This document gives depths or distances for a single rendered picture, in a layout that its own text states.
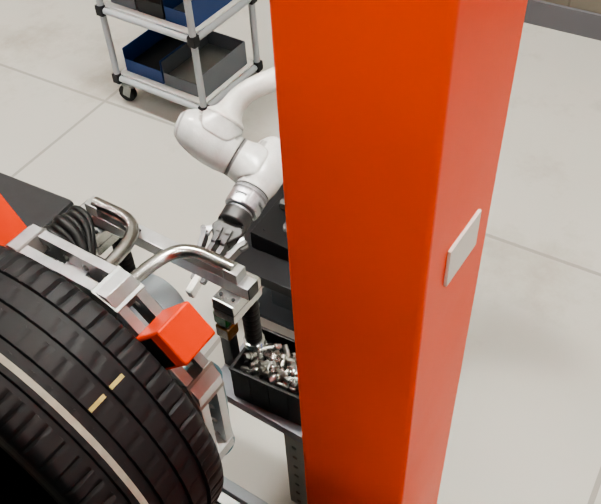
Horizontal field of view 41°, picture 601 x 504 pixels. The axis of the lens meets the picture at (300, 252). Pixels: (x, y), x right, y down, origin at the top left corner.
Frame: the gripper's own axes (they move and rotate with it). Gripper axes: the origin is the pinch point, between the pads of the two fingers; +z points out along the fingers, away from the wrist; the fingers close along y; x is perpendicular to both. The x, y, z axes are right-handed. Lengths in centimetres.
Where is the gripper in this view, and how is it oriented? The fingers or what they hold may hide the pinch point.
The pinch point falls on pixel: (197, 281)
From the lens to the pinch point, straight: 182.8
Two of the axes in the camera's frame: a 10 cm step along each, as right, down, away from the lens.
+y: 8.8, 3.2, -3.6
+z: -4.5, 8.1, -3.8
